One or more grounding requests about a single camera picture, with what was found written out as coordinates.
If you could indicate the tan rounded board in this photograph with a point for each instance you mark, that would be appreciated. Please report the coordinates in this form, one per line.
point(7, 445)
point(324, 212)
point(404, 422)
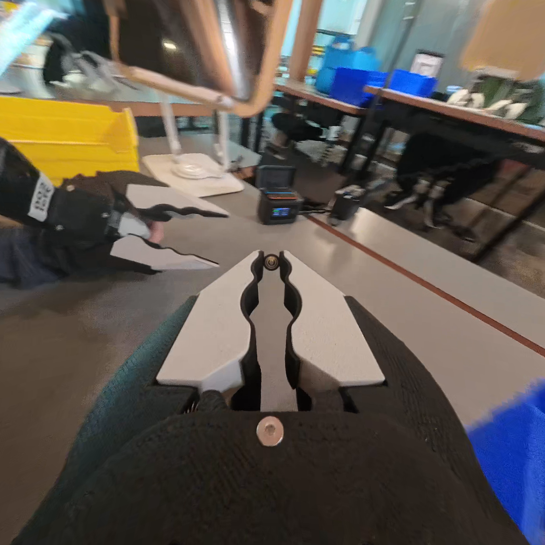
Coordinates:
point(502, 38)

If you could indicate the framed printed tag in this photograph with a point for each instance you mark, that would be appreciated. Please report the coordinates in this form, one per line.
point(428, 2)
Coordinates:
point(428, 64)

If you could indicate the green holder with white parts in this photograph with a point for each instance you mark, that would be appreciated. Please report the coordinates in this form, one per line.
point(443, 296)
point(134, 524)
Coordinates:
point(489, 100)

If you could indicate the white screen stand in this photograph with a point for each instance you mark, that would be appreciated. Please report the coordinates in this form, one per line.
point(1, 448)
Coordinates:
point(204, 183)

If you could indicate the wooden post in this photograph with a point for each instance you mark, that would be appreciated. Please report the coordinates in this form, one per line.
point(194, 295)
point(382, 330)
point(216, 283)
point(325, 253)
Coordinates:
point(304, 38)

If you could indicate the brown top table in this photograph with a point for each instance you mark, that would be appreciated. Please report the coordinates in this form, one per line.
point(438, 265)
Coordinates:
point(468, 113)
point(323, 98)

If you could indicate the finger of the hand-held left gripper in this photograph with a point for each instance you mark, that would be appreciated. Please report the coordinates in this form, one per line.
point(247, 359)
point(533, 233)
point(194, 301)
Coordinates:
point(140, 253)
point(170, 198)

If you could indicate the dark screen with tan frame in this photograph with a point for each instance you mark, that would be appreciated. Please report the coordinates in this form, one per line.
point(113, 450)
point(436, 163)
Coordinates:
point(191, 42)

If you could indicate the yellow storage bin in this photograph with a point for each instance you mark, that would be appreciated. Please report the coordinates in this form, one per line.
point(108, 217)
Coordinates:
point(64, 127)

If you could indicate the black thumb screw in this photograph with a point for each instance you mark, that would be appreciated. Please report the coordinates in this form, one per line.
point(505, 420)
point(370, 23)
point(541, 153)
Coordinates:
point(271, 262)

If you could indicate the black battery charging case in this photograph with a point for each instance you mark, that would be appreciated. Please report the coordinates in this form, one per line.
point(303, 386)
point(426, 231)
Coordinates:
point(279, 200)

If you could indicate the blue tool case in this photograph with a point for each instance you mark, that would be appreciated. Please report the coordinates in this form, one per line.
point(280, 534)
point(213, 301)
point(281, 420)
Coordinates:
point(349, 59)

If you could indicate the small black charger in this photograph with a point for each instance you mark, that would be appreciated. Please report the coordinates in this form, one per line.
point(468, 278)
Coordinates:
point(345, 206)

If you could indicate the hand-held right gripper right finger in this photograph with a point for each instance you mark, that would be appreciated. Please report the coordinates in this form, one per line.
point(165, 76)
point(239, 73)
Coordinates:
point(332, 340)

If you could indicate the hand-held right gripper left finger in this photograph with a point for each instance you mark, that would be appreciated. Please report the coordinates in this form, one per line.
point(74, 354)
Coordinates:
point(208, 336)

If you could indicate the blue storage bin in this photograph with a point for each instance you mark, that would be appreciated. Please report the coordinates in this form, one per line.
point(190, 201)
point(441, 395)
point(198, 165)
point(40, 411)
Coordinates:
point(511, 460)

